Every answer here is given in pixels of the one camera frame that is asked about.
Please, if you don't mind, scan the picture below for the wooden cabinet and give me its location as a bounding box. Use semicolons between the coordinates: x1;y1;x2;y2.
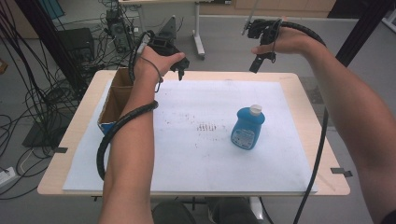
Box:
199;0;338;19

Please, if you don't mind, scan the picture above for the grey floor mat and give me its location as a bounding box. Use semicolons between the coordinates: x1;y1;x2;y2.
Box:
299;76;335;128

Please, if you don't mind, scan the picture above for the black metal frame post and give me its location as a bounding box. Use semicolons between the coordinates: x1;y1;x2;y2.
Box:
334;0;396;68
13;0;89;91

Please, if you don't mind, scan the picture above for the computer tower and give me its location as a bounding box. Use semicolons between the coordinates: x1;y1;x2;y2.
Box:
105;8;134;54

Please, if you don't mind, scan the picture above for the person's left leg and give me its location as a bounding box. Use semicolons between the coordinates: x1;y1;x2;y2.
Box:
151;200;198;224

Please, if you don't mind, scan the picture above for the white table mat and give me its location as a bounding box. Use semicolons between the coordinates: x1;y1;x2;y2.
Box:
62;78;318;194

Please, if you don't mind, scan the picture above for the person's left hand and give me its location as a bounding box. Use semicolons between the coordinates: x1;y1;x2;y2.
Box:
134;46;187;84

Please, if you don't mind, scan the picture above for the person's right leg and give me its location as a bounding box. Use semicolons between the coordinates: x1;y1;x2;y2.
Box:
206;196;262;224

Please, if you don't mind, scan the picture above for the blue cardboard box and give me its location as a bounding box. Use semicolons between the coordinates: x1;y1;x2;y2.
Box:
97;67;135;135

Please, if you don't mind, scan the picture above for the right gripper black corrugated cable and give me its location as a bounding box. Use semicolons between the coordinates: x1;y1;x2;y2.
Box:
274;20;330;224

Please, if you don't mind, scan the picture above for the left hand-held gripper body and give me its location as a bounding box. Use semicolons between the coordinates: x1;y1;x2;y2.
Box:
145;15;184;57

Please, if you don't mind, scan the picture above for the person's right hand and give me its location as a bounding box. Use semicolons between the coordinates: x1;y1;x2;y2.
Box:
250;18;320;57

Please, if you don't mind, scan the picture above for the white power strip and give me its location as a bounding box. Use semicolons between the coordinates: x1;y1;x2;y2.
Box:
0;166;17;189

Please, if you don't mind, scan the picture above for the white desk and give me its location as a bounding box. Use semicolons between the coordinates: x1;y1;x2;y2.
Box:
118;0;207;61

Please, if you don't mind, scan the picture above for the person's leg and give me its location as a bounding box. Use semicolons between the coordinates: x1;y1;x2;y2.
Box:
151;200;198;224
206;196;262;224

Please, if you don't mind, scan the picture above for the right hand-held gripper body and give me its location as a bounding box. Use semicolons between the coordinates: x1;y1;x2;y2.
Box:
241;0;283;47

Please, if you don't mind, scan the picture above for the blue bottle with white cap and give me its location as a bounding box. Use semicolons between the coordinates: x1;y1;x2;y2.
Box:
230;104;266;151

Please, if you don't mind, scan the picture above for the black equipment case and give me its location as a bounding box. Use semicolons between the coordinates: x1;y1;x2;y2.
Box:
56;27;96;63

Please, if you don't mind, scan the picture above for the tangle of black floor cables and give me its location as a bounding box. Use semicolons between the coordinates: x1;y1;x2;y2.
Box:
0;6;108;200

